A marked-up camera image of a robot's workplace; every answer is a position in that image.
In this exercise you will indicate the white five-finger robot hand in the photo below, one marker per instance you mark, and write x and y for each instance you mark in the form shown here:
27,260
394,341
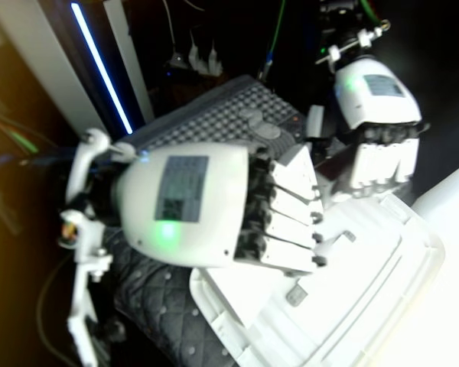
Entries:
183,199
375,95

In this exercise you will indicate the glowing white light strip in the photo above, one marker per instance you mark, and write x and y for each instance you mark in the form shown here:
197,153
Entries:
100,65

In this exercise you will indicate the white frame posts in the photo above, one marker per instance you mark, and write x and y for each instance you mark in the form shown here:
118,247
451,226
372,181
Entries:
42,57

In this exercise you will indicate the white plastic lid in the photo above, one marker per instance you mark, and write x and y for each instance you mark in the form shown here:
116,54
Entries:
348,286

